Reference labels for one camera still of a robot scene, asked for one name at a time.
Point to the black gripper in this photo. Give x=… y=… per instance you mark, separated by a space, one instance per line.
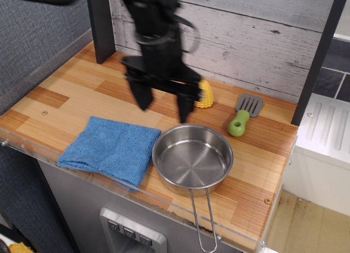
x=160 y=67

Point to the green handled grey spatula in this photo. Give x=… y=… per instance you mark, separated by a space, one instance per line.
x=248 y=106

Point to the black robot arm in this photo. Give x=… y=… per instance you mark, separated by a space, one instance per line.
x=155 y=17

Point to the blue folded cloth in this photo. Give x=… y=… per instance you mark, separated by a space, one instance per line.
x=121 y=151

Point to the white ridged appliance top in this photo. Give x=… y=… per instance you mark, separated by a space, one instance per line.
x=324 y=128

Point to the yellow toy corn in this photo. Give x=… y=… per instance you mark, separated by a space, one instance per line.
x=207 y=96

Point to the grey control panel with buttons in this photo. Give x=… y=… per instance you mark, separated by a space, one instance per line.
x=126 y=235

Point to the yellow object at bottom left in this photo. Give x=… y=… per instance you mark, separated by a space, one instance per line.
x=19 y=248

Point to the steel pan with wire handle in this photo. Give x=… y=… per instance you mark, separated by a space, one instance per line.
x=193 y=161

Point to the dark left upright post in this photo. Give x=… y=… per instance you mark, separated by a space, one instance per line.
x=102 y=29

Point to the dark upright post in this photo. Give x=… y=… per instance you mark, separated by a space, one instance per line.
x=323 y=46
x=102 y=29

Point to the dark right upright post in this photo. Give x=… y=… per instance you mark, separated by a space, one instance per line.
x=323 y=46

